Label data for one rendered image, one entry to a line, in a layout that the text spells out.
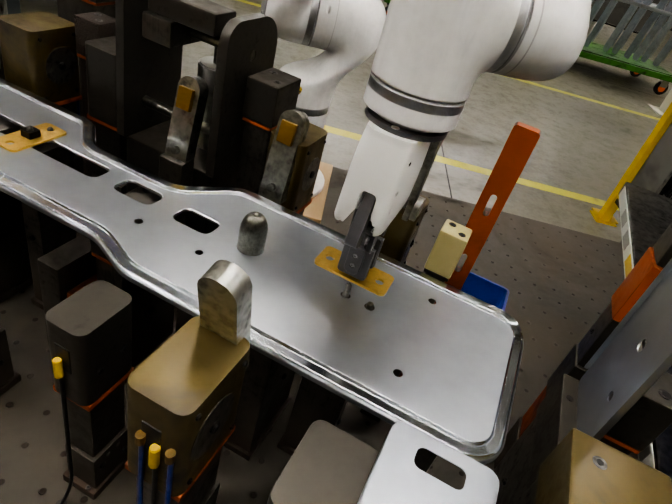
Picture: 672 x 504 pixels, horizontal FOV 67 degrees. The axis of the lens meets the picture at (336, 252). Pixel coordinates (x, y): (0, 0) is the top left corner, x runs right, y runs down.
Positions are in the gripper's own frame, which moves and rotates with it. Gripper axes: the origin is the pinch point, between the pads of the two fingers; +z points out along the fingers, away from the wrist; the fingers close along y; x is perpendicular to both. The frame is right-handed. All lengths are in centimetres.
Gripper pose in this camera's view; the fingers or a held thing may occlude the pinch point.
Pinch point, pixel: (360, 253)
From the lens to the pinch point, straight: 53.7
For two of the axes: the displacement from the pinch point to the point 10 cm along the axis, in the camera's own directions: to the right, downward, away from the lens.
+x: 8.8, 4.3, -2.1
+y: -4.1, 4.7, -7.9
